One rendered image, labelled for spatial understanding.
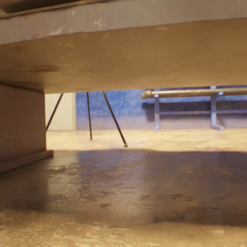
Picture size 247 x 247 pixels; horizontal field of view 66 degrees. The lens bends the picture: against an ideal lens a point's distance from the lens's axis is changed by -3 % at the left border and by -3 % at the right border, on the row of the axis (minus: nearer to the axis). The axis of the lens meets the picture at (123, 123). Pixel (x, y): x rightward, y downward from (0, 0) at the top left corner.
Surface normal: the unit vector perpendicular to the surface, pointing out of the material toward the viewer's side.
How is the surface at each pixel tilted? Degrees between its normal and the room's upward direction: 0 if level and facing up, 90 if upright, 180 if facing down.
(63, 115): 90
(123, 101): 90
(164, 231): 0
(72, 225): 0
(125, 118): 90
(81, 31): 90
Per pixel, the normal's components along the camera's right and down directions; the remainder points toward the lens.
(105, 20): -0.18, 0.03
